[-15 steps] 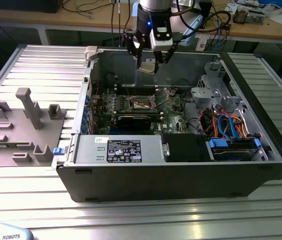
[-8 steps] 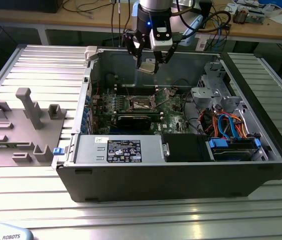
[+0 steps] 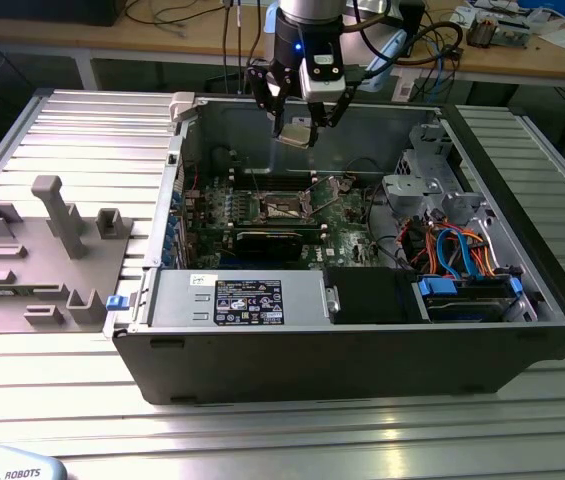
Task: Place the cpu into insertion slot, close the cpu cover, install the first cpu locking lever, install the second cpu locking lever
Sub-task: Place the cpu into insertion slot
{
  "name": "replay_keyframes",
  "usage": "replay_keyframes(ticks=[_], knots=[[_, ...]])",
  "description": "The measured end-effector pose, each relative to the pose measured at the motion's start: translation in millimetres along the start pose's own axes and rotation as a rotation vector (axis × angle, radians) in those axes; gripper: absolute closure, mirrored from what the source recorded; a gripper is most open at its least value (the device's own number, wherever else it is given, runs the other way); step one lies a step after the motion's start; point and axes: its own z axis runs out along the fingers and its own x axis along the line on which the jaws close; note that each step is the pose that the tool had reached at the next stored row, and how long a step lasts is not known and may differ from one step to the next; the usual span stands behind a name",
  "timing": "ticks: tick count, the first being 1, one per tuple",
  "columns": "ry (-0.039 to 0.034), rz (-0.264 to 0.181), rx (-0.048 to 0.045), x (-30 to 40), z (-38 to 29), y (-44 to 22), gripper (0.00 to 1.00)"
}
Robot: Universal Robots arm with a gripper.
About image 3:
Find silver CPU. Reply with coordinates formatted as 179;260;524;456
277;122;313;150

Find blue box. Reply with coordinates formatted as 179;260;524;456
516;0;565;16

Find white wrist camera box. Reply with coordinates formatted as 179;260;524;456
298;52;349;105

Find black RAM slot white clips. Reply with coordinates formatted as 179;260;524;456
229;168;319;179
230;179;317;190

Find wooden desk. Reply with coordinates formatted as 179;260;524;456
0;0;565;84

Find pale blue teach pendant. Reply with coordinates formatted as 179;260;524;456
0;446;70;480

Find grey parts rack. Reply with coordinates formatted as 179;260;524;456
0;174;136;335

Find black graphics card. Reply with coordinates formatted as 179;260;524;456
230;227;307;262

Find black PC case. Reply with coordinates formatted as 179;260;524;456
110;91;565;407

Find small metal heatsink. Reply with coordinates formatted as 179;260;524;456
465;13;501;50

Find orange wire bundle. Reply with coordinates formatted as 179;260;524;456
461;228;506;276

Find blue disk carrier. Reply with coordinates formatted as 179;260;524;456
414;275;523;324

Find grey hard disk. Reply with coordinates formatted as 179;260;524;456
424;287;513;324

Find thick black cable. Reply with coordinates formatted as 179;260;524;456
364;182;411;269

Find black box on desk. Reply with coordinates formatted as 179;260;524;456
0;0;124;28

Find black cable white tag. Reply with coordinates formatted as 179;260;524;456
209;143;238;176

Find white paper tag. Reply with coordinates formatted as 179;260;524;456
390;67;421;104

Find black upright box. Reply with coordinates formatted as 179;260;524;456
397;0;427;57

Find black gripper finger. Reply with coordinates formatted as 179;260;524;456
243;62;293;141
306;84;356;149

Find metal socket cover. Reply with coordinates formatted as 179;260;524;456
300;175;351;215

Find green motherboard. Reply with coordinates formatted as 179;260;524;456
181;168;399;274

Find CPU socket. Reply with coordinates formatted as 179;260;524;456
255;191;314;225

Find white papers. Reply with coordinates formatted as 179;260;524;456
536;27;565;52

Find grey power supply unit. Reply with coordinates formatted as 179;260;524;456
142;268;329;330

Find grey metal drive cage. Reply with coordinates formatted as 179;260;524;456
380;122;502;232

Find blue expansion card retainer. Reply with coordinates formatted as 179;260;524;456
161;177;188;269

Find blue data wire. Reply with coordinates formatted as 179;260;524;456
454;228;481;281
434;227;461;280

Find small metal device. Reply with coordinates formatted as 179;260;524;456
492;17;534;50

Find red orange power wires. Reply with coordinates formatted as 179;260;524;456
395;218;438;272

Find beige case release latch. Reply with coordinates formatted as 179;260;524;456
168;91;199;123

